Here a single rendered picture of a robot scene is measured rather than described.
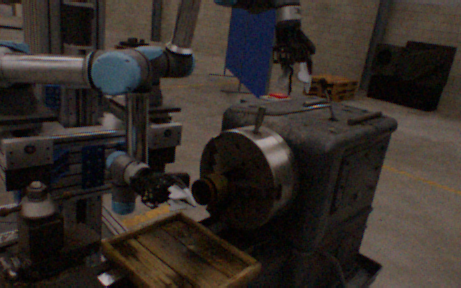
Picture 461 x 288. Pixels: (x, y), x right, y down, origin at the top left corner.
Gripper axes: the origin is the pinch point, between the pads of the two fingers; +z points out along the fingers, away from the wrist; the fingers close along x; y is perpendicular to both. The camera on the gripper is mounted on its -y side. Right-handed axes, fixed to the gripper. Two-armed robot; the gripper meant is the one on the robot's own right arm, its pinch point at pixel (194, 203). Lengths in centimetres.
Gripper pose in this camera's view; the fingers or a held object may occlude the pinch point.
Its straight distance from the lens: 101.7
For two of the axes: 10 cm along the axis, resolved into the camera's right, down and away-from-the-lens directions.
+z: 7.3, 3.1, -6.1
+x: 1.3, -9.4, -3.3
